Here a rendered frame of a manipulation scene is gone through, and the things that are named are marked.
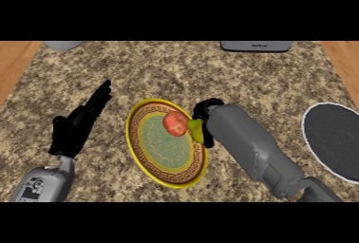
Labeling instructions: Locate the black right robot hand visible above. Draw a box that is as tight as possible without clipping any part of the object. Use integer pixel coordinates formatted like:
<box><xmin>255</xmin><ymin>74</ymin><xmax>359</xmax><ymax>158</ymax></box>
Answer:
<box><xmin>191</xmin><ymin>98</ymin><xmax>227</xmax><ymax>149</ymax></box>

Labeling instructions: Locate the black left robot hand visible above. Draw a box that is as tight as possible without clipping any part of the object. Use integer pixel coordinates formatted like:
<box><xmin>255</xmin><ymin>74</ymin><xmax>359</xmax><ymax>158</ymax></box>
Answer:
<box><xmin>48</xmin><ymin>79</ymin><xmax>114</xmax><ymax>159</ymax></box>

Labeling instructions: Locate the green pear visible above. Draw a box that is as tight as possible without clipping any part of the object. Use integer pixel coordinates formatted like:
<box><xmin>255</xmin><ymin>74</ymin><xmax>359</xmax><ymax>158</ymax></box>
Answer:
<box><xmin>187</xmin><ymin>118</ymin><xmax>207</xmax><ymax>144</ymax></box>

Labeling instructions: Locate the yellow patterned plate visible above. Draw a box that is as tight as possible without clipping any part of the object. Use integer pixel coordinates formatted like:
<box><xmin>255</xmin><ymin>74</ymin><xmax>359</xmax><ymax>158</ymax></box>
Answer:
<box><xmin>125</xmin><ymin>98</ymin><xmax>209</xmax><ymax>190</ymax></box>

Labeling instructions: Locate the dark pan with white rim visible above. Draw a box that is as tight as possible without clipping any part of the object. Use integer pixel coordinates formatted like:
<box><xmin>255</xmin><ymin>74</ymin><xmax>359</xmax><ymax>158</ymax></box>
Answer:
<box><xmin>300</xmin><ymin>102</ymin><xmax>359</xmax><ymax>186</ymax></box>

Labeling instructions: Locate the red apple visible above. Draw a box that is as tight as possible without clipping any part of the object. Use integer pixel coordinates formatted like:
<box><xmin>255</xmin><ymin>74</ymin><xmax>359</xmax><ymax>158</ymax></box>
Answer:
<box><xmin>162</xmin><ymin>110</ymin><xmax>191</xmax><ymax>138</ymax></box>

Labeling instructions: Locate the grey appliance with dark base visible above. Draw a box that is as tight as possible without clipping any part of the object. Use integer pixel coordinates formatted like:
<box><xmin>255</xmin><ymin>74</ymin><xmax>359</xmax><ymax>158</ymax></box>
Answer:
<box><xmin>219</xmin><ymin>41</ymin><xmax>294</xmax><ymax>53</ymax></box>

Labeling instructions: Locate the pale grey appliance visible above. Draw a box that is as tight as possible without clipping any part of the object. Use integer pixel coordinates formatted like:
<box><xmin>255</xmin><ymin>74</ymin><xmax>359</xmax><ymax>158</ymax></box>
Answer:
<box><xmin>43</xmin><ymin>41</ymin><xmax>86</xmax><ymax>52</ymax></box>

